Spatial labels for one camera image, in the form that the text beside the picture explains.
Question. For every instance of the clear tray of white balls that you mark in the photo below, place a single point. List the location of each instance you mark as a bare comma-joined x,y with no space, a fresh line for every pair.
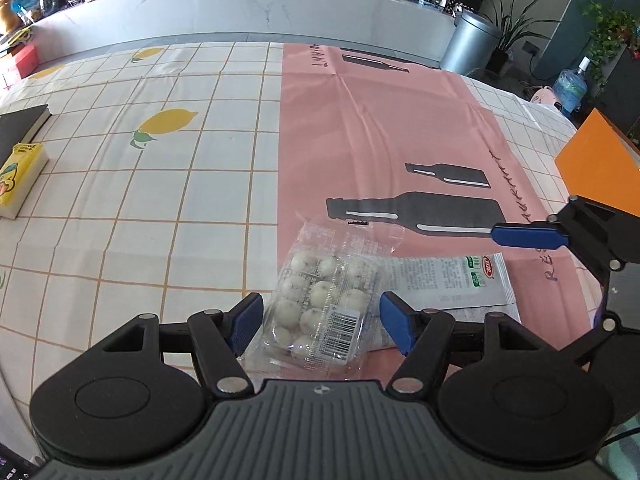
325,300

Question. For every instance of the long-leaf potted plant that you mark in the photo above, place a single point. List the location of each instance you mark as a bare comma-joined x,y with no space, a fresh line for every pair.
510,25

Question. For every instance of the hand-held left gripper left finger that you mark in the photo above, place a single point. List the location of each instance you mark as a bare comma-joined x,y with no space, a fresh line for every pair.
246,321

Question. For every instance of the pink printed placemat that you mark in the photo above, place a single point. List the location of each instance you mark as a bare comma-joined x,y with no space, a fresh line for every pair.
390,140

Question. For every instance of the pink plastic object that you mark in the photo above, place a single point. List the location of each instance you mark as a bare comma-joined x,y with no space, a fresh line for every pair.
546,97

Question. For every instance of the yellow tissue box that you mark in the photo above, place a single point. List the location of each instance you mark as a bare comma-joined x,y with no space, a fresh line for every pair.
20,180

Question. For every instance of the orange cardboard box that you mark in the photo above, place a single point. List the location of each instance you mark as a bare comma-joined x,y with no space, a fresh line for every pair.
595,160

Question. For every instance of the dark device with lights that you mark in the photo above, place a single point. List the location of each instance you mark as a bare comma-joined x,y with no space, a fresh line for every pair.
12,465

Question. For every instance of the trailing vine plant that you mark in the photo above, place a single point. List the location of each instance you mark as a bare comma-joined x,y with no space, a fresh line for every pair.
607,30

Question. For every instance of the marble tv cabinet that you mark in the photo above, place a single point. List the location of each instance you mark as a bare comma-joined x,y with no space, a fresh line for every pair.
250,7

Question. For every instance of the black book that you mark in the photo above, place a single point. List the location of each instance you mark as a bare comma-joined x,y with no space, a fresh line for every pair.
20,125

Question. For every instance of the red shoe box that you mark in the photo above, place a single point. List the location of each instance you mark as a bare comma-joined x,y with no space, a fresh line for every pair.
22,62

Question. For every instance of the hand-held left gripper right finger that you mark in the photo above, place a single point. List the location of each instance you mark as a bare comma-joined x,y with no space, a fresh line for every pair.
397,322

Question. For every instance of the silver trash can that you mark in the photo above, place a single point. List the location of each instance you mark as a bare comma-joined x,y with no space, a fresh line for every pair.
470,42

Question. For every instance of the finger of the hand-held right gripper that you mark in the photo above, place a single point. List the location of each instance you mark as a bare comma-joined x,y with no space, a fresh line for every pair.
525,236
595,337

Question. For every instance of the white snack packet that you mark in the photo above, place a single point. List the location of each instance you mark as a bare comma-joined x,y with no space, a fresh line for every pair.
450,280

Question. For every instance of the large blue water bottle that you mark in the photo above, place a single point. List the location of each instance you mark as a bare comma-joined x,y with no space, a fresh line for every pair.
571,87

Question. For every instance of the wall socket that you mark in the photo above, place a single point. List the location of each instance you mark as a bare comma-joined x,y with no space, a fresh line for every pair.
530,48

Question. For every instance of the brown round vase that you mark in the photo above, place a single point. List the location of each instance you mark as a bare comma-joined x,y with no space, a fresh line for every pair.
9,10

